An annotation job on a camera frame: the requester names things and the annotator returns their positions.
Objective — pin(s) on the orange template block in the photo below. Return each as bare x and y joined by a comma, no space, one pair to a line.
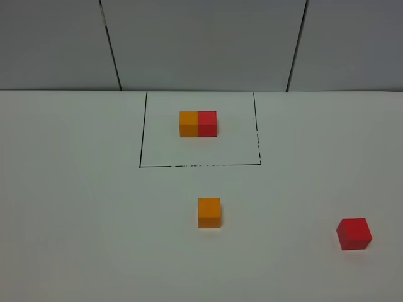
188,124

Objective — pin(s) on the red template block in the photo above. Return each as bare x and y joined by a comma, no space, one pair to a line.
207,123

